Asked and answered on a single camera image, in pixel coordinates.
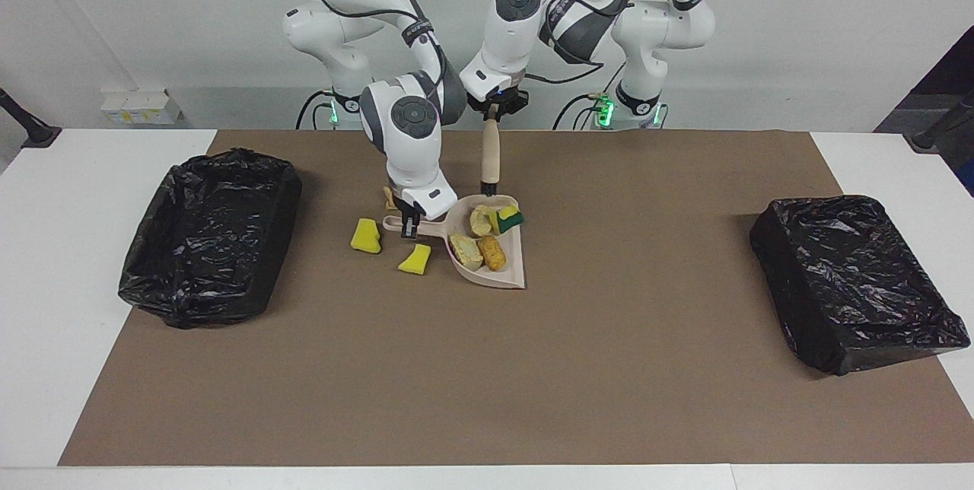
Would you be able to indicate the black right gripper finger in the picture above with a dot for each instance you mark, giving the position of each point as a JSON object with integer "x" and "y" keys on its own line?
{"x": 409, "y": 231}

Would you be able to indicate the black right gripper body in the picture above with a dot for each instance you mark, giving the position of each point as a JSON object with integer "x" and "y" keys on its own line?
{"x": 415, "y": 212}

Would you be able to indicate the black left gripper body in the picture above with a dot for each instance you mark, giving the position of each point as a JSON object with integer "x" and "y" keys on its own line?
{"x": 511, "y": 100}

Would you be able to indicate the orange striped ridged piece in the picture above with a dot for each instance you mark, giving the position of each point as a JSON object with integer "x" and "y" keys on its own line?
{"x": 388, "y": 197}

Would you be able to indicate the small yellow sponge piece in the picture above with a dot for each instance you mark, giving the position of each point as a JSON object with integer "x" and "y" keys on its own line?
{"x": 415, "y": 262}

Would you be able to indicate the beige hand brush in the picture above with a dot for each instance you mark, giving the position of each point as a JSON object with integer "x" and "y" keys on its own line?
{"x": 491, "y": 155}

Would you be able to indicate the pale blocky bread chunk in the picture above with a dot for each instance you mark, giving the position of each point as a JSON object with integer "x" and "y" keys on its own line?
{"x": 466, "y": 252}

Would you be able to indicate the pale crumbly bread chunk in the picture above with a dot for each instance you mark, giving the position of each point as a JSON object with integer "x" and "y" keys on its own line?
{"x": 481, "y": 222}

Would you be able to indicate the orange-brown bread roll piece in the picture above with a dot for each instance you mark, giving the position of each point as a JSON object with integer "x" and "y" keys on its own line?
{"x": 493, "y": 254}

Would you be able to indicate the yellow sponge with green pad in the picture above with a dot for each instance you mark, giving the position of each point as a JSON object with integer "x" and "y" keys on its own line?
{"x": 508, "y": 216}

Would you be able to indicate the beige plastic dustpan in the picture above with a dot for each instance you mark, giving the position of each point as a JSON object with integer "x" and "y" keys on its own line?
{"x": 511, "y": 265}

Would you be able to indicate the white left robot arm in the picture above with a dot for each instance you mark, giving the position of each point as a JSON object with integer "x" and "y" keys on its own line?
{"x": 517, "y": 26}

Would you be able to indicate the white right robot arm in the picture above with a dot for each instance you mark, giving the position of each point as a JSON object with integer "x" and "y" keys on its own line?
{"x": 415, "y": 147}

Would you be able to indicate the black bag lined bin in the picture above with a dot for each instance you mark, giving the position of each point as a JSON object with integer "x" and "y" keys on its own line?
{"x": 852, "y": 284}
{"x": 205, "y": 246}

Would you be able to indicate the brown paper table mat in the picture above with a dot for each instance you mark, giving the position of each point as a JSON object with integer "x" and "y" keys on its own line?
{"x": 609, "y": 361}

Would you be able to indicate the black clamp stand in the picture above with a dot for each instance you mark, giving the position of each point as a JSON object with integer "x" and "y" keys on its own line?
{"x": 34, "y": 132}
{"x": 924, "y": 141}

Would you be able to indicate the white wall socket box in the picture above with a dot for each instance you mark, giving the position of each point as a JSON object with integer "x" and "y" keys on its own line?
{"x": 141, "y": 108}

